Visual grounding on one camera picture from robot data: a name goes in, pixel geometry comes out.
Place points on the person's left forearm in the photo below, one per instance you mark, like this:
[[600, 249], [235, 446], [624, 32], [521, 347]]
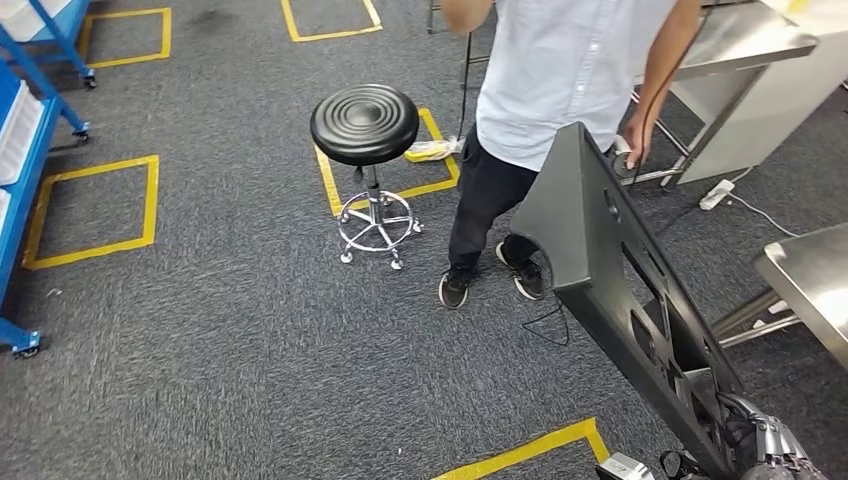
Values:
[[662, 73]]

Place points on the white power strip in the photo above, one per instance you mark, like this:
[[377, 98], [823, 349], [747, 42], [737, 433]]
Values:
[[717, 195]]

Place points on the person's right forearm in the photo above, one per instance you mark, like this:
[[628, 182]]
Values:
[[467, 13]]

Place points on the stainless steel workbench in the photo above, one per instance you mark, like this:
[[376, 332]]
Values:
[[815, 285]]

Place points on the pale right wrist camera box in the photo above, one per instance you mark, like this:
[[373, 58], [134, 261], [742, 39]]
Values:
[[623, 469]]

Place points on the round handheld stop button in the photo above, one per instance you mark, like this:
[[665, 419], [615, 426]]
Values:
[[619, 166]]

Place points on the white plastic bin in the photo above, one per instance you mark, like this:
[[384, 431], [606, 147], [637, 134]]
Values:
[[20, 132], [26, 16]]

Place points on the black plastic panel part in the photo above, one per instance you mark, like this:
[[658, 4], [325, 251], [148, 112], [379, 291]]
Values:
[[576, 218]]

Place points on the person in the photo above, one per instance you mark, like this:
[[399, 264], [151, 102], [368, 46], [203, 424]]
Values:
[[563, 79]]

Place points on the steel side table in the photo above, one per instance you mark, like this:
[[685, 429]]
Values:
[[742, 40]]

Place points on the black stool with chrome base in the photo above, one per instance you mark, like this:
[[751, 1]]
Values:
[[364, 122]]

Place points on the crumpled yellow white tape wad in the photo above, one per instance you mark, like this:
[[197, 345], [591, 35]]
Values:
[[434, 149]]

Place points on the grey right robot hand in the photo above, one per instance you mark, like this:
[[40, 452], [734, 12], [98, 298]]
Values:
[[768, 450]]

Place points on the person's left hand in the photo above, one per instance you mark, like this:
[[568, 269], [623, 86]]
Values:
[[639, 139]]

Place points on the blue wheeled metal cart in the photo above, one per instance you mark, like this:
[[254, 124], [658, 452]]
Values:
[[23, 199], [63, 41]]

